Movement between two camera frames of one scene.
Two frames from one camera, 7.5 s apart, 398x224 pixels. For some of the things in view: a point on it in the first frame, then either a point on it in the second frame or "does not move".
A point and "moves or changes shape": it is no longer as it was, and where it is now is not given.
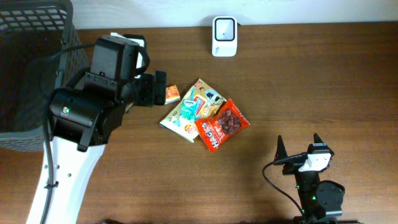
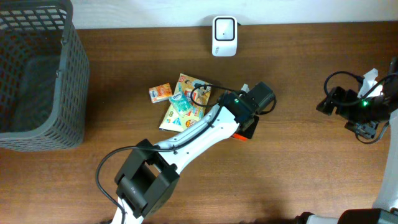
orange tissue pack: [172, 94] moves or changes shape
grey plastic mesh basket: [41, 53] does not move
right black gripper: [291, 167] → [367, 129]
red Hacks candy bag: [227, 122] moves or changes shape
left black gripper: [159, 88] → [249, 125]
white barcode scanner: [224, 36] does not move
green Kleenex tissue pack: [188, 113] moves or changes shape
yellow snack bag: [199, 101] moves or changes shape
